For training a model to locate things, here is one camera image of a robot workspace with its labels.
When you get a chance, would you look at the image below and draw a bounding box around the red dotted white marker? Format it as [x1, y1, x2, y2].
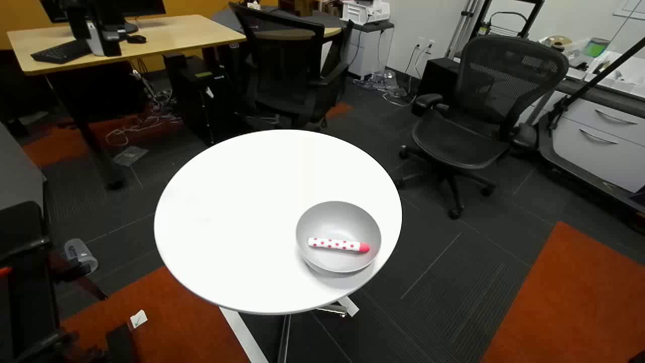
[307, 237, 371, 255]

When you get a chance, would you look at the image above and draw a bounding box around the grey round bowl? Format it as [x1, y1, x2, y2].
[297, 202, 382, 275]

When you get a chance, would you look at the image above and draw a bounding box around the black office chair at desk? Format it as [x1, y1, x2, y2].
[233, 5, 348, 130]

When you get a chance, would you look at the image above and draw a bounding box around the white round table base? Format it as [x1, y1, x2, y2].
[220, 297, 359, 363]

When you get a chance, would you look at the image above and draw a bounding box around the black computer tower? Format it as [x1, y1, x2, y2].
[163, 54, 233, 146]

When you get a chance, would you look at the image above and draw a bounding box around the black mesh office chair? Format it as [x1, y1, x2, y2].
[399, 35, 568, 218]

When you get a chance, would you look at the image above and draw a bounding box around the wooden top desk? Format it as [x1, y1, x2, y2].
[6, 13, 248, 192]

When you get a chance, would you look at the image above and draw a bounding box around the black computer mouse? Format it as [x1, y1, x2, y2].
[125, 35, 147, 44]

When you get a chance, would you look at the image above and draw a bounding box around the clear plastic cup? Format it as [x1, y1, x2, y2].
[65, 237, 99, 273]

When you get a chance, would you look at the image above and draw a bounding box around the black monitor stand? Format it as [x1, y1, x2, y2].
[40, 0, 166, 56]

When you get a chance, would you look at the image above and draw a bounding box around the white drawer cabinet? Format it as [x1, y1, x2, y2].
[553, 101, 645, 194]

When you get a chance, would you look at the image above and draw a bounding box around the black keyboard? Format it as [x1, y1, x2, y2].
[32, 40, 90, 65]

